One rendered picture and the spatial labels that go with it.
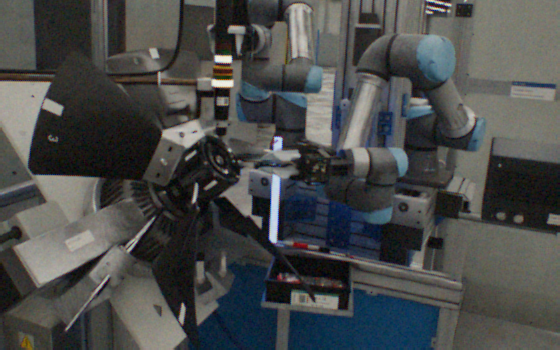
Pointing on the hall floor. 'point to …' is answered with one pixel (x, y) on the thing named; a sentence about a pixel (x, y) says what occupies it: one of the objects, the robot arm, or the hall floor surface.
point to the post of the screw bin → (282, 329)
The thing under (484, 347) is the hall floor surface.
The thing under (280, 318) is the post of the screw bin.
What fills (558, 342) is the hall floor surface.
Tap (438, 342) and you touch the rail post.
